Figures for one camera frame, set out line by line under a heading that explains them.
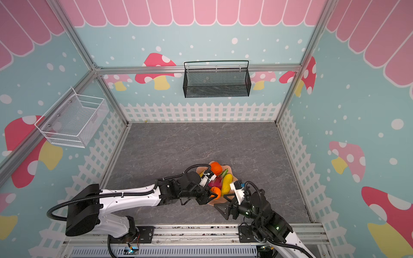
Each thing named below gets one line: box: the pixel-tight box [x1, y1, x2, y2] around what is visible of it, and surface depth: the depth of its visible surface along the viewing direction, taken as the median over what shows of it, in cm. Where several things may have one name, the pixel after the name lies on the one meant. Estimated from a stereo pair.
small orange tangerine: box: [210, 186, 222, 200], surface depth 76 cm
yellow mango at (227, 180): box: [222, 173, 233, 196], surface depth 86 cm
